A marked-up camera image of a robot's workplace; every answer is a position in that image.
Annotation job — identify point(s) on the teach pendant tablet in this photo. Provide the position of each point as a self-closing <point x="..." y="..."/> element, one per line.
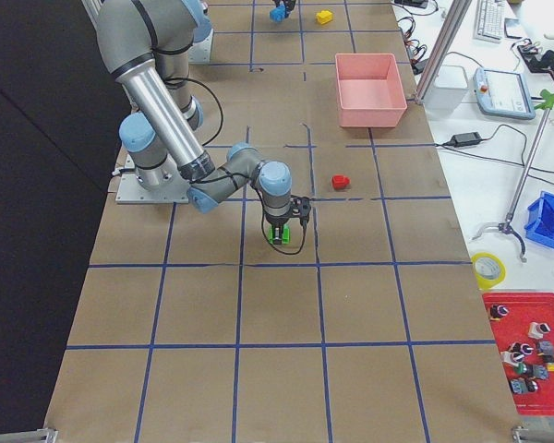
<point x="503" y="94"/>

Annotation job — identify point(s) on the blue toy block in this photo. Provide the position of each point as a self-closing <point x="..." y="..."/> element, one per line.
<point x="279" y="13"/>

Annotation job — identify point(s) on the yellow toy block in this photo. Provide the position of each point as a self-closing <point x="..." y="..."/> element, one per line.
<point x="324" y="16"/>

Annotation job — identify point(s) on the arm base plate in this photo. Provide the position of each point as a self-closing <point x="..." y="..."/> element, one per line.
<point x="163" y="185"/>
<point x="200" y="51"/>

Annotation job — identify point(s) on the brown paper table mat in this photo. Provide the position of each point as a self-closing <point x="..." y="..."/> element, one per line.
<point x="190" y="328"/>

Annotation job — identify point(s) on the black power adapter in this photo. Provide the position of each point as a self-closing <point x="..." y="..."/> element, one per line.
<point x="465" y="139"/>

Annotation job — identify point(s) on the yellow tape roll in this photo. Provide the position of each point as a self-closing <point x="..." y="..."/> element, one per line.
<point x="489" y="270"/>

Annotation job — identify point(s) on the green toy block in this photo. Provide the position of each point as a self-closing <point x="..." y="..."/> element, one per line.
<point x="281" y="242"/>

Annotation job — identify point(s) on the red plastic tray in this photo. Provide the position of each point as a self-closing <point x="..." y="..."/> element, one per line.
<point x="523" y="328"/>

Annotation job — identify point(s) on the red toy block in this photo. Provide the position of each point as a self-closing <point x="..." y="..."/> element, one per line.
<point x="340" y="182"/>

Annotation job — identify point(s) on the pink plastic box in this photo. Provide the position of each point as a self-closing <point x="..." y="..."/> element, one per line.
<point x="369" y="91"/>

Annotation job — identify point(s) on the white keyboard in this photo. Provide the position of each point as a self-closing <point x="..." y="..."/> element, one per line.
<point x="488" y="24"/>

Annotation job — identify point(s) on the blue plastic bin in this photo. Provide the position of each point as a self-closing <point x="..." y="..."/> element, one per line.
<point x="540" y="224"/>

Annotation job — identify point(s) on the white square box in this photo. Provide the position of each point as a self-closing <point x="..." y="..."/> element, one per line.
<point x="448" y="89"/>

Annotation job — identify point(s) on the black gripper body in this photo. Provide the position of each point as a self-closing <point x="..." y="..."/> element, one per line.
<point x="277" y="220"/>

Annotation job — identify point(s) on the aluminium frame post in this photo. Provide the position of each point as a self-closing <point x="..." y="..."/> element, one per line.
<point x="448" y="31"/>

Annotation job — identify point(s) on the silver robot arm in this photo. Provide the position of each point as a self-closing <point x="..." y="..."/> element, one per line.
<point x="144" y="46"/>

